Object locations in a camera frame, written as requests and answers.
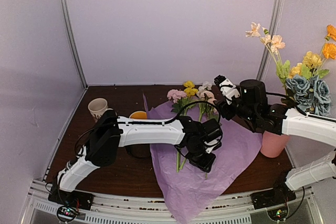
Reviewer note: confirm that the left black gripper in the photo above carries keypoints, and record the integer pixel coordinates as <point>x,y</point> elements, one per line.
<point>205,166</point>

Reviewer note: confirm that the yellow flower stem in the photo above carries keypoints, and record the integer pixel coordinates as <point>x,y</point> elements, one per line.
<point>190,92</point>

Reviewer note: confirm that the peach poppy flower stem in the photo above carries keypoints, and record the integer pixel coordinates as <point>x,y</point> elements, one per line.
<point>273,44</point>

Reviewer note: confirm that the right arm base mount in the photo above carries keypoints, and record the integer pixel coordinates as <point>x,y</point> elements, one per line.
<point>275,202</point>

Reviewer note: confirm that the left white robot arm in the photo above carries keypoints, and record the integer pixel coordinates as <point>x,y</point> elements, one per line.
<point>112,132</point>

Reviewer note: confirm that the pale yellow rose stem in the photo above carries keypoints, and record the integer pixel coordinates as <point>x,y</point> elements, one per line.
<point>310,66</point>

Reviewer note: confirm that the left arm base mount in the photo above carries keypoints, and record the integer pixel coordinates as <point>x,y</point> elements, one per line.
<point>71,204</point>

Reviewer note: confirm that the orange flower stem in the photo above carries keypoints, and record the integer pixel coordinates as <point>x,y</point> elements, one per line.
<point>327,52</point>

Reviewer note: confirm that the pink carnation flower stem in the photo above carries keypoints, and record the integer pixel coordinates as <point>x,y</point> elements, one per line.
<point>177,97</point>

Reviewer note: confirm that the peach pink rose stem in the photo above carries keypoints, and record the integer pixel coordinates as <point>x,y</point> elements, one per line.
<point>207,108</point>

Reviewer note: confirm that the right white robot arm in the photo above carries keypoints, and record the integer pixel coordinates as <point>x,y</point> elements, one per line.
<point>282,120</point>

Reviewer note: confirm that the left aluminium frame post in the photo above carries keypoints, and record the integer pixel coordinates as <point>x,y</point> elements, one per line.
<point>72,43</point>

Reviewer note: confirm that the white flower stem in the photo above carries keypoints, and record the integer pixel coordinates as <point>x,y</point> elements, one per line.
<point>206,86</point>

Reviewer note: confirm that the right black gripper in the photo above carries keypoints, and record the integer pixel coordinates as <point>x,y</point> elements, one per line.
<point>223,110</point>

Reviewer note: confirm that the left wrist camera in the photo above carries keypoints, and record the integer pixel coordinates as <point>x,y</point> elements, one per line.
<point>212,135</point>

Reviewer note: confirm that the white mug yellow inside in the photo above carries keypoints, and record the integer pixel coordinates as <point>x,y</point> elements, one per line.
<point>142,115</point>

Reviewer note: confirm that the white mug floral print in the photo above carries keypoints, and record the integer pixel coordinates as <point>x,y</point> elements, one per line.
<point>97,108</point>

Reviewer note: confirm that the purple tissue paper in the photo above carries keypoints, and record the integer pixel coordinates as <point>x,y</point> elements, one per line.
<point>188,192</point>

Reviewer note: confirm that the pink cylindrical vase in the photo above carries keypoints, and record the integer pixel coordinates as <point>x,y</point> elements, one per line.
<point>273,144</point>

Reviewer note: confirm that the blue hydrangea flower stem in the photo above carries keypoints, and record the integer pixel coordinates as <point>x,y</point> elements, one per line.
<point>311,95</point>

